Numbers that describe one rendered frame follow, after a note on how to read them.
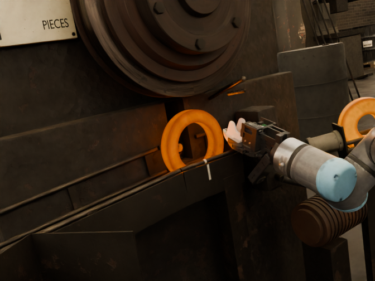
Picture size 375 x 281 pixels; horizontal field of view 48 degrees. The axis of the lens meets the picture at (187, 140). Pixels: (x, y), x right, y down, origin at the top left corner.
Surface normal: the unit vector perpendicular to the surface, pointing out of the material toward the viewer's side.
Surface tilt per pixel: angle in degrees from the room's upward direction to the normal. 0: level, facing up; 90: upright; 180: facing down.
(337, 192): 104
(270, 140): 90
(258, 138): 108
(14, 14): 90
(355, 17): 90
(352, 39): 90
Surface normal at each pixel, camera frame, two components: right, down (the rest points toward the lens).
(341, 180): 0.55, 0.32
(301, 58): -0.51, 0.25
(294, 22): 0.58, 0.06
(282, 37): -0.80, 0.25
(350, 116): 0.02, 0.19
